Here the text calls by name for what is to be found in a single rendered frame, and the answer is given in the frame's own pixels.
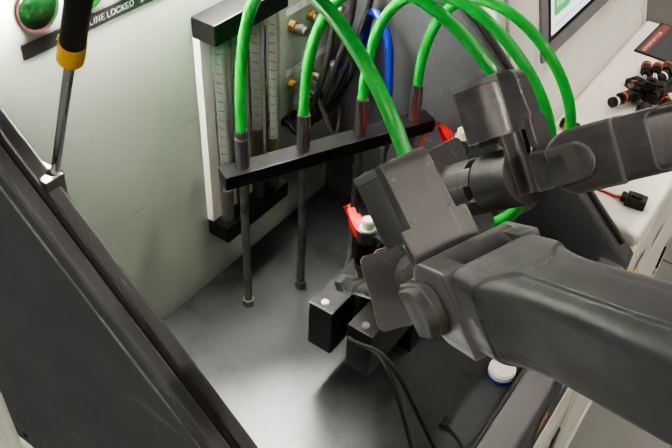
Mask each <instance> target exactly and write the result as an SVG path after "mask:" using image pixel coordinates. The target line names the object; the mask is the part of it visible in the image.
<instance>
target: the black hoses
mask: <svg viewBox="0 0 672 448"><path fill-rule="evenodd" d="M373 1H374V0H367V4H366V7H365V10H364V13H363V16H362V19H361V22H360V25H359V27H358V30H357V32H356V34H357V36H358V37H359V39H360V38H361V36H362V34H363V31H364V28H365V26H366V23H367V21H368V16H367V13H368V10H369V9H370V8H372V5H373ZM356 4H357V0H351V1H350V9H349V15H348V19H347V22H348V23H349V24H350V26H351V27H352V25H353V21H354V16H355V11H356ZM327 24H329V23H327ZM329 25H330V24H329ZM335 33H336V32H335V31H334V29H333V28H332V27H331V25H330V30H329V37H328V42H327V48H326V53H325V57H324V62H323V66H322V69H321V73H320V77H319V80H318V83H317V86H316V89H315V91H313V90H310V96H312V97H311V98H310V106H309V112H310V114H311V124H310V126H311V127H312V126H313V125H314V123H317V122H319V121H320V120H321V119H323V121H324V124H325V126H326V128H327V131H328V133H329V134H330V135H334V134H338V133H339V131H340V128H341V123H342V117H343V109H342V106H341V105H340V103H339V101H340V100H341V98H342V96H343V95H344V93H345V91H346V89H347V87H348V85H349V84H350V82H351V80H352V78H353V76H354V73H355V61H354V60H353V58H352V56H351V55H350V53H349V51H348V50H347V48H346V47H345V45H344V44H343V42H342V41H341V45H340V48H339V51H338V54H337V57H336V60H335V63H334V66H333V68H332V71H331V74H330V76H329V79H328V81H327V84H326V86H325V89H324V91H321V90H322V88H323V85H324V81H325V78H326V75H327V71H328V67H329V63H330V59H331V54H332V50H333V45H334V39H335ZM345 51H346V53H347V57H346V59H345V61H344V64H343V66H342V68H341V70H340V73H339V75H338V77H337V79H336V81H335V84H334V86H333V88H332V90H331V87H332V85H333V82H334V80H335V77H336V75H337V72H338V69H339V67H340V64H341V61H342V58H343V55H344V52H345ZM349 65H350V68H349V72H348V75H347V77H346V79H345V80H344V82H343V84H342V86H341V88H340V90H339V92H338V93H337V91H338V89H339V86H340V84H341V82H342V80H343V78H344V76H345V74H346V71H347V69H348V67H349ZM330 90H331V92H330ZM329 92H330V94H329ZM336 93H337V95H336ZM328 94H329V96H328ZM335 95H336V97H335ZM334 97H335V99H334ZM325 101H326V102H325ZM315 107H316V109H315ZM335 107H336V109H337V119H336V124H335V128H334V129H333V127H332V125H331V123H330V120H329V118H328V115H327V114H329V113H330V112H331V111H333V110H334V108H335ZM314 110H315V111H314ZM313 112H314V113H313ZM297 113H298V112H297V111H296V110H293V111H292V112H291V114H290V119H292V120H294V119H296V120H297ZM281 126H287V127H288V128H289V129H290V131H291V132H292V133H293V134H294V135H296V136H297V129H296V128H295V127H294V125H293V124H292V123H291V122H290V121H288V117H283V118H282V120H281Z"/></svg>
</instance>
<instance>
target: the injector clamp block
mask: <svg viewBox="0 0 672 448"><path fill-rule="evenodd" d="M354 263H355V262H354V258H353V259H352V260H351V261H350V262H349V263H348V264H347V265H346V266H345V267H344V268H343V269H342V270H341V271H340V272H339V273H338V274H337V275H336V276H335V277H334V278H333V279H332V280H331V281H330V282H329V283H328V284H327V285H326V286H325V287H324V288H323V289H322V290H321V291H320V292H319V293H318V294H317V295H316V296H315V297H314V298H313V299H312V300H311V301H310V302H309V325H308V341H309V342H311V343H313V344H314V345H316V346H318V347H319V348H321V349H323V350H324V351H326V352H328V353H331V352H332V351H333V350H334V349H335V348H336V347H337V345H338V344H339V343H340V342H341V341H342V340H343V339H344V338H345V337H346V336H347V345H346V358H345V363H346V364H348V365H349V366H351V367H353V368H354V369H356V370H358V371H359V372H361V373H363V374H364V375H366V376H369V375H370V374H371V373H372V371H373V370H374V369H375V368H376V367H377V365H378V364H379V363H380V360H379V359H378V358H377V357H376V356H375V355H374V354H373V353H371V352H370V351H367V350H365V349H362V348H360V347H359V346H357V345H356V344H354V343H352V342H350V341H349V340H348V336H351V337H352V338H353V339H354V340H356V341H357V340H358V341H359V342H362V343H365V344H368V345H371V346H373V347H375V348H377V349H379V350H380V351H382V352H383V353H384V354H385V355H387V354H388V352H389V351H390V350H391V349H392V348H393V347H394V345H395V344H396V345H397V346H399V347H401V348H403V349H405V350H406V351H408V352H411V351H412V349H413V348H414V347H415V346H416V344H417V343H418V342H419V341H420V339H421V338H422V337H419V335H418V333H417V331H416V329H415V327H414V325H411V326H407V327H401V328H398V329H394V330H390V331H387V332H384V331H381V330H380V329H379V327H378V326H377V323H376V319H375V315H374V312H373V307H372V303H371V300H370V299H368V303H367V304H366V306H365V307H364V308H363V309H362V310H361V311H360V312H359V313H358V314H357V315H356V316H355V317H354V318H353V312H354V301H355V295H352V294H349V293H343V292H340V291H337V289H336V286H335V282H334V281H335V280H336V279H337V278H338V276H339V275H340V274H344V275H349V276H353V277H355V278H356V275H357V271H356V269H355V267H354Z"/></svg>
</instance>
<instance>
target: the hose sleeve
mask: <svg viewBox="0 0 672 448"><path fill-rule="evenodd" d="M343 289H344V291H345V292H347V293H350V294H352V295H355V296H360V297H363V298H367V299H370V296H369V292H368V289H367V285H366V281H365V280H363V279H359V278H355V277H347V278H346V279H345V280H344V282H343ZM370 300H371V299H370Z"/></svg>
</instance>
